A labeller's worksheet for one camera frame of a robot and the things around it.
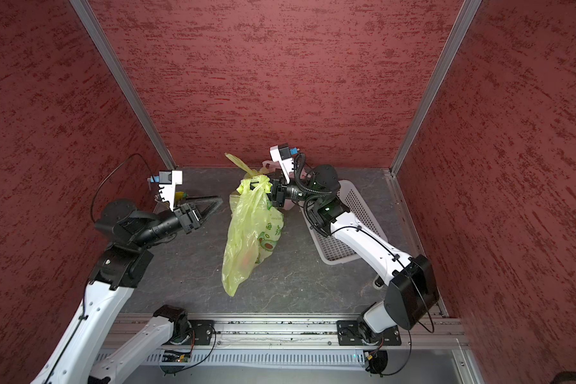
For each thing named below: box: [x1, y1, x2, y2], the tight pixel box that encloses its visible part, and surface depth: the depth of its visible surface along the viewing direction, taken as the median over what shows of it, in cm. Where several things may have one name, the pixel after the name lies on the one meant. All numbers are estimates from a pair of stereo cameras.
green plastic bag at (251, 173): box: [224, 152, 270, 180], surface depth 94 cm
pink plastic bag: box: [262, 160, 280, 173], surface depth 109 cm
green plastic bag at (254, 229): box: [220, 174, 284, 297], surface depth 60 cm
